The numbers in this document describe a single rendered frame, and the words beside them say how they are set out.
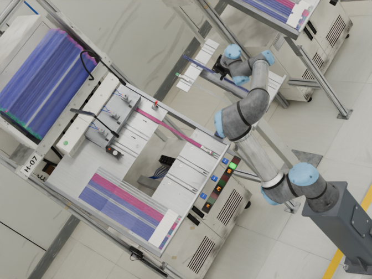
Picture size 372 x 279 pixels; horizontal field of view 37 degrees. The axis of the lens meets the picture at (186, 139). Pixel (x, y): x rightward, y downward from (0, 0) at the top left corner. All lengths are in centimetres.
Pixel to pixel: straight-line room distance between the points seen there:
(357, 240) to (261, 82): 90
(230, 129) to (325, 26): 177
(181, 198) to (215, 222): 61
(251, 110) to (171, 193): 78
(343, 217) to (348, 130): 108
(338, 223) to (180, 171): 84
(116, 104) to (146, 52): 201
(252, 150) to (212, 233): 113
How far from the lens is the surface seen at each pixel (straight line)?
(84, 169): 297
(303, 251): 329
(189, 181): 290
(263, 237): 348
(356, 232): 278
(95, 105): 298
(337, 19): 408
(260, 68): 256
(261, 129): 328
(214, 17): 351
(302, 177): 249
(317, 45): 391
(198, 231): 337
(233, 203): 351
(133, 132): 299
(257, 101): 234
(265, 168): 248
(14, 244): 466
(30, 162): 290
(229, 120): 235
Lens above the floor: 256
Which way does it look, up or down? 35 degrees down
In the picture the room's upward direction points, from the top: 46 degrees counter-clockwise
